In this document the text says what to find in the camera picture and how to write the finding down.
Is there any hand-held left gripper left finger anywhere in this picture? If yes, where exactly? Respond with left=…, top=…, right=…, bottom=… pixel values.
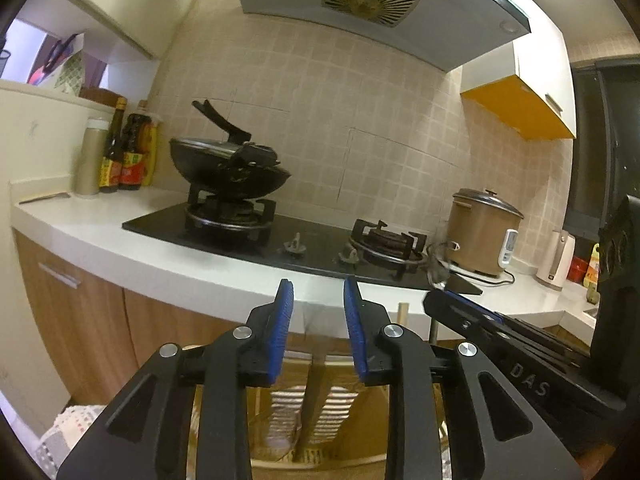
left=57, top=279, right=294, bottom=480

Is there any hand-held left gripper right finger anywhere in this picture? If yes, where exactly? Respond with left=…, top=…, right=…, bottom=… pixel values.
left=343, top=275, right=584, bottom=480

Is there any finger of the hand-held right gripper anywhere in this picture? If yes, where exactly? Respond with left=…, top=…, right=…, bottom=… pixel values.
left=422, top=289, right=596, bottom=374

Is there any metal wire whisk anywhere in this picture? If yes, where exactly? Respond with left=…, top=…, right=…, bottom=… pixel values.
left=425, top=240, right=461, bottom=344

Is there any brown rice cooker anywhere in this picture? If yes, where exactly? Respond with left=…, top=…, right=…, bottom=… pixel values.
left=446, top=188, right=525, bottom=279

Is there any black glass gas hob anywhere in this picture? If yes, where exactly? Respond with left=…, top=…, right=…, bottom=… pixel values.
left=122, top=202, right=484, bottom=296

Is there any yellow plastic utensil basket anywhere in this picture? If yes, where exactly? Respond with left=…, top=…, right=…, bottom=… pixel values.
left=189, top=345, right=452, bottom=480

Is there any black burner grate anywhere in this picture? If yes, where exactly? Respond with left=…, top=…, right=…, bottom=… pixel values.
left=185, top=187, right=278, bottom=246
left=348, top=219, right=430, bottom=281

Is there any white electric kettle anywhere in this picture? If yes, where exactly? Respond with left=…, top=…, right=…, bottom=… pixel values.
left=536, top=229, right=576, bottom=290

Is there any yellow plastic bottle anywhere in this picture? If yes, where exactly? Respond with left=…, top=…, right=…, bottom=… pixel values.
left=583, top=243, right=601, bottom=289

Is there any black wok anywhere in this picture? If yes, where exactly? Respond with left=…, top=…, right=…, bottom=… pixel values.
left=169, top=100, right=293, bottom=200

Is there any black wok lid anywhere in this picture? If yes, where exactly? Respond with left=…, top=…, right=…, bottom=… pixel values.
left=170, top=137, right=281, bottom=171

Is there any wooden base cabinet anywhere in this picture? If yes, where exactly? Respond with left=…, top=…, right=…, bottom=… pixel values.
left=12, top=230, right=451, bottom=411

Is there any dark window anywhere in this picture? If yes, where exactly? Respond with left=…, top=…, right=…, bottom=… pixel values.
left=564, top=60, right=640, bottom=242

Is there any yellow cooking oil bottle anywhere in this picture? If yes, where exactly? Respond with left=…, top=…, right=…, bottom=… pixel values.
left=139, top=100, right=164, bottom=187

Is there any large dark soy sauce bottle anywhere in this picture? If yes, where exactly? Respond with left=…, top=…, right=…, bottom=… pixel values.
left=119, top=113, right=154, bottom=191

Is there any slim dark sauce bottle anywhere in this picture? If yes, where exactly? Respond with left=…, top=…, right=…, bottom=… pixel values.
left=98, top=97, right=128, bottom=194

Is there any white knitted cloth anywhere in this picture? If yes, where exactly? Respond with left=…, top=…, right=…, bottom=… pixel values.
left=37, top=402, right=109, bottom=477

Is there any beige cylindrical container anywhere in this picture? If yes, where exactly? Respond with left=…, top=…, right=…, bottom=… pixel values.
left=74, top=117, right=112, bottom=199

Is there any wooden stick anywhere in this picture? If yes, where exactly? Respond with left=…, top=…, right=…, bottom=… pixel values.
left=20, top=191, right=71, bottom=205

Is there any grey range hood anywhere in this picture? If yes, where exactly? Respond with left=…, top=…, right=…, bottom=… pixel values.
left=230, top=0, right=533, bottom=74

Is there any brown cardboard box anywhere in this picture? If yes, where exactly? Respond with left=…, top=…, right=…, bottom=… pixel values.
left=80, top=87, right=126, bottom=111

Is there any white refrigerator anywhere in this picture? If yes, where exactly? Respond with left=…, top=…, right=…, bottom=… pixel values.
left=0, top=78, right=117, bottom=411

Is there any patterned paper bag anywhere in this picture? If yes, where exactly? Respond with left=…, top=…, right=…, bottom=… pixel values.
left=27, top=32, right=86, bottom=97

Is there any black power cable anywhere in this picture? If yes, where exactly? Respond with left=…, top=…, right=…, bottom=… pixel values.
left=450, top=259, right=516, bottom=287

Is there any metal drawer handle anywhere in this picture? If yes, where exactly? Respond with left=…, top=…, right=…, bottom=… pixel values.
left=37, top=262, right=82, bottom=290

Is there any white and yellow wall cabinet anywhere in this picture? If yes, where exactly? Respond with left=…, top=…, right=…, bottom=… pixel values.
left=460, top=0, right=579, bottom=141

